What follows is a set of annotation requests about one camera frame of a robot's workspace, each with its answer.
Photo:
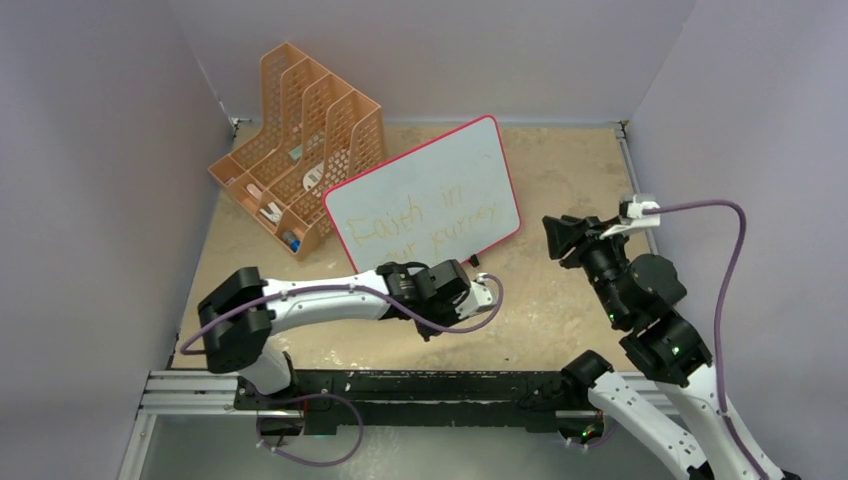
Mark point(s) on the pink framed whiteboard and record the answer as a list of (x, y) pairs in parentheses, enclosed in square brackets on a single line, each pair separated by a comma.
[(449, 198)]

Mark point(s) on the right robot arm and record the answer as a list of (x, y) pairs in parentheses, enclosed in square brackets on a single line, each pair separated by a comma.
[(639, 297)]

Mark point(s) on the orange plastic file organizer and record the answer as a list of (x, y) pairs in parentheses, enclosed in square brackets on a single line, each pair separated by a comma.
[(317, 131)]

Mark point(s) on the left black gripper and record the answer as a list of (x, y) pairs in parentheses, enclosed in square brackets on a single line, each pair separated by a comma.
[(424, 330)]

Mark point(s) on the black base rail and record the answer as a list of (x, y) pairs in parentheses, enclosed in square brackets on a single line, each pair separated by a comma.
[(535, 401)]

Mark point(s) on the small items in organizer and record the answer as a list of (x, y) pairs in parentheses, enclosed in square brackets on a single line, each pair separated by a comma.
[(273, 214)]

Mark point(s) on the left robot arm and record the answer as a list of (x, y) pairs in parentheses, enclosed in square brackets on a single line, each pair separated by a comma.
[(240, 316)]

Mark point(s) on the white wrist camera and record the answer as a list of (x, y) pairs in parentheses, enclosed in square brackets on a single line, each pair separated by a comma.
[(478, 299), (636, 214)]

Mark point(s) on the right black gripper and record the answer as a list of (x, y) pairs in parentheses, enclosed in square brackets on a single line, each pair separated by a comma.
[(566, 232)]

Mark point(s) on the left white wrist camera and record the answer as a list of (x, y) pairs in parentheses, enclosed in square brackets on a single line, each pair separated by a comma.
[(478, 299)]

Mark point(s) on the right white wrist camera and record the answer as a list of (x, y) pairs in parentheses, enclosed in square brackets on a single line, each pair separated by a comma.
[(636, 214)]

